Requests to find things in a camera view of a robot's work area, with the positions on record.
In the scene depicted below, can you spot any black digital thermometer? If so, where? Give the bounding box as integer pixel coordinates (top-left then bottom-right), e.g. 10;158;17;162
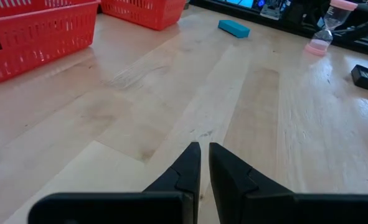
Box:
351;64;368;93

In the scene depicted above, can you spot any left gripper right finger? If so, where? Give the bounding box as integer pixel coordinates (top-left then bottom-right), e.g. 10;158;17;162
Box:
208;142;368;224

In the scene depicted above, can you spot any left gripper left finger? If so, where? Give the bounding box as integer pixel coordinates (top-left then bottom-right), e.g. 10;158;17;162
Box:
27;141;202;224

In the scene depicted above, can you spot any pink sand hourglass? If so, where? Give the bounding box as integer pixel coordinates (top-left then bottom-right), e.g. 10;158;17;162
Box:
304;0;359;57

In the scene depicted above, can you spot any teal plastic box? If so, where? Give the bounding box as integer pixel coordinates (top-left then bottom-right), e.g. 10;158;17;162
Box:
217;19;252;39

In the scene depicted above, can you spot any red plastic basket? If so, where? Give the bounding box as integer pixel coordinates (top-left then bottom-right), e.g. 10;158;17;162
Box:
0;0;101;84
100;0;187;31

